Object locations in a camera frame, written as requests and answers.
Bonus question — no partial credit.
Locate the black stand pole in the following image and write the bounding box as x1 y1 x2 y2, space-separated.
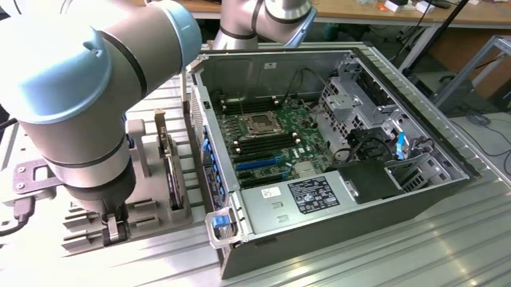
398 0 468 77

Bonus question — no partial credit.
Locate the blue flat wire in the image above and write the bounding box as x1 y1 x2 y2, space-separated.
393 130 410 160

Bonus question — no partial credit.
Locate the metal disk bay cage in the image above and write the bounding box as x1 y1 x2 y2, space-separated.
317 56 400 150

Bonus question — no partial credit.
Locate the graphics card with metal bracket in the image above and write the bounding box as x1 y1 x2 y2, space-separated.
152 108 188 210

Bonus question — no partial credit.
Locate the grey parts rack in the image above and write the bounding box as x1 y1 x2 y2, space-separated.
58 118 193 249

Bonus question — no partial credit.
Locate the wooden desk with white frame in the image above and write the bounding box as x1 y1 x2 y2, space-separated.
190 0 511 72

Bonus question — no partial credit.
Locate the black plastic air shroud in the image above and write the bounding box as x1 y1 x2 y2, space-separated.
322 161 404 205

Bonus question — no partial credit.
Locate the black camera cable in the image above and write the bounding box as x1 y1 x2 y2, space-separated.
0 196 37 237

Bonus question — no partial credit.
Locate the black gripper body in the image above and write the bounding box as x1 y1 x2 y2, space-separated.
64 184 130 222

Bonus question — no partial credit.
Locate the green motherboard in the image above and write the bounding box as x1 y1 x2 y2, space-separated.
214 94 337 191

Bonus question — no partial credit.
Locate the blue expansion slot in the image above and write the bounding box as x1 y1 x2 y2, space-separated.
232 153 281 172

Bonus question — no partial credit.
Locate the black expansion slot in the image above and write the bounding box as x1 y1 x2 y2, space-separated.
237 173 293 189

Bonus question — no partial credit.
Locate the black looped wire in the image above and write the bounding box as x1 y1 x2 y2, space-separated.
288 68 329 103

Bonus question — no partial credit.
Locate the case latch with blue tab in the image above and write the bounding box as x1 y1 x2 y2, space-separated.
204 206 241 250

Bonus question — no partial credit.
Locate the open black PC case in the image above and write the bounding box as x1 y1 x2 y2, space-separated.
184 47 481 280

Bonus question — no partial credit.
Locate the aluminium profile frame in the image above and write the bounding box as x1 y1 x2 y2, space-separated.
432 33 511 112

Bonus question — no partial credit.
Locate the CPU socket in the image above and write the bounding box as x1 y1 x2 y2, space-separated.
238 111 282 139

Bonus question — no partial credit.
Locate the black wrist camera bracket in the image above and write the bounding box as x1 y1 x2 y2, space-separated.
10 159 57 204

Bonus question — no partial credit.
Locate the black RAM slot bank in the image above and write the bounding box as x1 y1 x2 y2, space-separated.
217 96 278 116
232 132 301 155

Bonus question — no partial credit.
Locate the silver power supply with label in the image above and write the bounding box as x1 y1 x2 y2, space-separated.
237 174 360 237

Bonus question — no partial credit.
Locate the silver chipset heatsink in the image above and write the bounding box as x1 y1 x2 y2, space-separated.
292 162 321 178

